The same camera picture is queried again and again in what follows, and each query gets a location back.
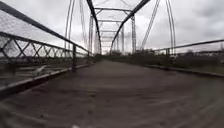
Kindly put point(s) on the brown wooden bridge deck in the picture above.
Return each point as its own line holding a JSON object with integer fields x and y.
{"x": 113, "y": 96}

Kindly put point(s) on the steel bridge truss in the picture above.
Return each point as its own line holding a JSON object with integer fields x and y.
{"x": 133, "y": 33}

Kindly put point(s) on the row of dark trees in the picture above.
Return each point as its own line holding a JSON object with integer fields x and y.
{"x": 150, "y": 57}

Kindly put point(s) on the metal lattice railing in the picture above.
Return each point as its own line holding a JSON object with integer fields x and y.
{"x": 74, "y": 58}

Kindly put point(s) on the metal bar railing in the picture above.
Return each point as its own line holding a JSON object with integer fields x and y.
{"x": 167, "y": 56}

